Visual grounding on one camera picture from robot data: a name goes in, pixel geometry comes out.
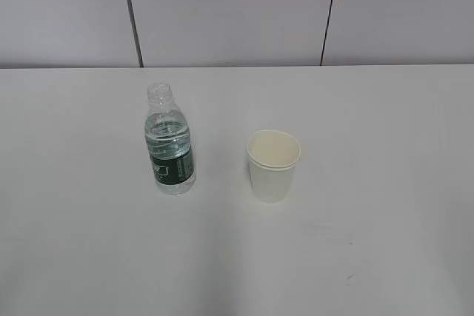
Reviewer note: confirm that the white paper cup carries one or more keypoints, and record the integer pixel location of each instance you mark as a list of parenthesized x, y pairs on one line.
[(272, 156)]

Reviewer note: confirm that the clear green-label water bottle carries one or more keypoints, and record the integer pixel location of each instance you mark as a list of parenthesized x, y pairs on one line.
[(168, 139)]

